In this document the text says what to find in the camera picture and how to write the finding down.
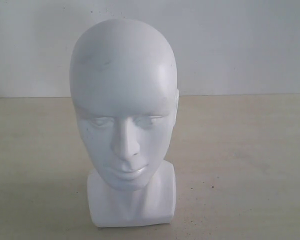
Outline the white mannequin head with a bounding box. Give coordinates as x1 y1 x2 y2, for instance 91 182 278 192
69 19 179 228

